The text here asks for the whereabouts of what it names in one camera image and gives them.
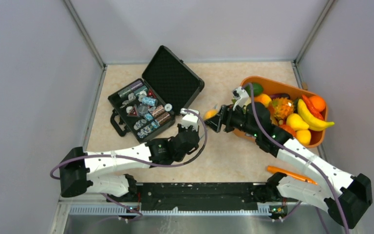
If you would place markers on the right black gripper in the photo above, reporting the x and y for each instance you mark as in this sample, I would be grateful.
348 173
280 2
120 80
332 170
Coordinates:
224 117

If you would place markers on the orange pineapple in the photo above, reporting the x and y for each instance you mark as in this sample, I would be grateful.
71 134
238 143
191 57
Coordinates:
281 108

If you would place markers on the dark purple grapes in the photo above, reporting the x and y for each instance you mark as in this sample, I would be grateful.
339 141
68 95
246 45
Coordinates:
280 95

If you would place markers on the yellow orange peach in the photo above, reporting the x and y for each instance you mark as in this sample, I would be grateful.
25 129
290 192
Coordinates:
210 113

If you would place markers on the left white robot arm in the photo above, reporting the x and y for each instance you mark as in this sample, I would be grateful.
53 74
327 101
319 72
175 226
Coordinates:
83 172

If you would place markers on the yellow banana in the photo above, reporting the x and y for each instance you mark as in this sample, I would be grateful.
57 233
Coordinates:
314 123

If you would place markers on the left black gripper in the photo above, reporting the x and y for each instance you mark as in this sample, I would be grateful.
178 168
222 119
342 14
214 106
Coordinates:
180 128

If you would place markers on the orange mango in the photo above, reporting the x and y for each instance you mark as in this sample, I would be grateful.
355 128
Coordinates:
263 99

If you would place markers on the green lime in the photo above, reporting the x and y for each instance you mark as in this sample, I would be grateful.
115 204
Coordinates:
254 87

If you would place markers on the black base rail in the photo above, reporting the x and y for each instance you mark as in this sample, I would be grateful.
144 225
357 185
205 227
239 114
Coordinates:
205 198

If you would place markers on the orange tangerine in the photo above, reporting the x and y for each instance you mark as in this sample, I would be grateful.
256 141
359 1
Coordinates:
318 102

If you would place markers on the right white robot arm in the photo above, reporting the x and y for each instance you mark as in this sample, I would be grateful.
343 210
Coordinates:
345 197

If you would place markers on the yellow lemon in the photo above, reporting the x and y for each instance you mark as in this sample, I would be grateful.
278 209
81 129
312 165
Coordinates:
304 137

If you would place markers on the white blue poker chip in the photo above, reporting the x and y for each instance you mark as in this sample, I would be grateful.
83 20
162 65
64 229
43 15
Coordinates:
168 107

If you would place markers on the orange carrot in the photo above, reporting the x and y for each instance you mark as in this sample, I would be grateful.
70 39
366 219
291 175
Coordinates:
273 169

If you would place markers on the black poker chip case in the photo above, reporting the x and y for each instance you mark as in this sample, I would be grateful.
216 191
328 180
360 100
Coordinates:
138 108

